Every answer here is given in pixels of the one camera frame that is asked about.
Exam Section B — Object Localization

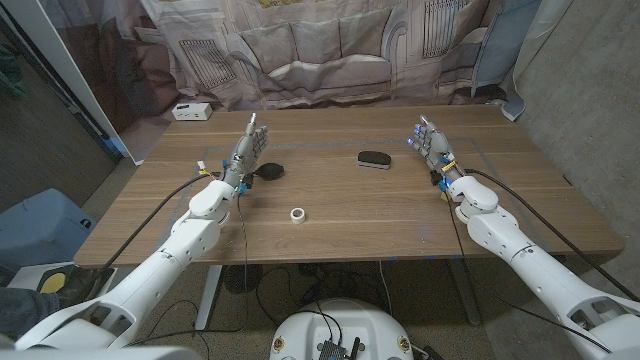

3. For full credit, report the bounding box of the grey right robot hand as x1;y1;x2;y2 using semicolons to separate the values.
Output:
407;114;464;189

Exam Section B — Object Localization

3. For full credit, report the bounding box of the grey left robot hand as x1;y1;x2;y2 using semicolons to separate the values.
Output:
219;112;270;191

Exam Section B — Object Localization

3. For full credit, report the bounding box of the black rubber air blower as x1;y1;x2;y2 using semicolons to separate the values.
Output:
252;162;286;182

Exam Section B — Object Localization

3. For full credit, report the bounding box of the white power strip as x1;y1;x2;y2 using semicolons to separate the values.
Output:
171;102;213;122

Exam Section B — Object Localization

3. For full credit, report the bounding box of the pale blue curtain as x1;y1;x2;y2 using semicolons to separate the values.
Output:
471;0;576;122

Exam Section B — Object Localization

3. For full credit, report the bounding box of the black round floor fan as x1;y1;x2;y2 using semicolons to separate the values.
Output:
223;263;264;295

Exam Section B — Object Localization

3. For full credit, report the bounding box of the printed sofa backdrop cloth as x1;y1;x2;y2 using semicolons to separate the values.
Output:
37;0;544;164

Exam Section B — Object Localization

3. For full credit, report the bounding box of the white table leg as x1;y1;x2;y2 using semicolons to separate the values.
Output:
193;264;224;331

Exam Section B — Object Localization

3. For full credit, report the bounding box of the grey table leg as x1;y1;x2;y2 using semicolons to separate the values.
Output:
447;258;482;327

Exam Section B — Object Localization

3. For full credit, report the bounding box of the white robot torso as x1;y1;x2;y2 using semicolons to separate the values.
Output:
269;298;415;360

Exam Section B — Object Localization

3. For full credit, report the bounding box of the dark leather shoe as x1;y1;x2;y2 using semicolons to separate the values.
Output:
57;264;117;307

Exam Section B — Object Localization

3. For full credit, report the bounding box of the black electronics module with antenna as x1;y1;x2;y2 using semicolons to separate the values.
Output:
317;337;362;360

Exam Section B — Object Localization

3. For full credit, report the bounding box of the blue-grey plastic bin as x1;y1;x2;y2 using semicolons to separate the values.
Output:
0;187;99;274

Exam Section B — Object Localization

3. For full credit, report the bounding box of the black yellow foot pedal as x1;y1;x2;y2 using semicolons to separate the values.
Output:
34;264;117;304

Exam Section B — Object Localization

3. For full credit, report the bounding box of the person's leg in jeans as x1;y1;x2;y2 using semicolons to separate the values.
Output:
0;287;62;342

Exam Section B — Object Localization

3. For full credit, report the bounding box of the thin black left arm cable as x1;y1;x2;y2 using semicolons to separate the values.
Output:
235;193;250;329

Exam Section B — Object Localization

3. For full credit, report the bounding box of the thin braided right arm cable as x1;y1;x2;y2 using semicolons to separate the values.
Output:
446;198;612;354

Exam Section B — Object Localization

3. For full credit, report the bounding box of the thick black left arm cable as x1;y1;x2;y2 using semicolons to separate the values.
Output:
82;171;221;301

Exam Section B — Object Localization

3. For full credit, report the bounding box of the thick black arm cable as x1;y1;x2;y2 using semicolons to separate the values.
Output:
464;168;640;303
82;171;221;301

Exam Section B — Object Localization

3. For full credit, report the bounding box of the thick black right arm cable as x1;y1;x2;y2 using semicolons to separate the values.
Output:
464;168;640;303

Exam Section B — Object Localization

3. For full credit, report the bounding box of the white floor cable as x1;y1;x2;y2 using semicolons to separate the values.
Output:
378;260;394;316

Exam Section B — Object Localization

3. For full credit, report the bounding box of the black floor cable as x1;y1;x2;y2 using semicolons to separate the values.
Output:
254;264;307;327

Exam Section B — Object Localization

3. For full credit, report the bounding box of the white partition post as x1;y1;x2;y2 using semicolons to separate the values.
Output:
0;0;147;166

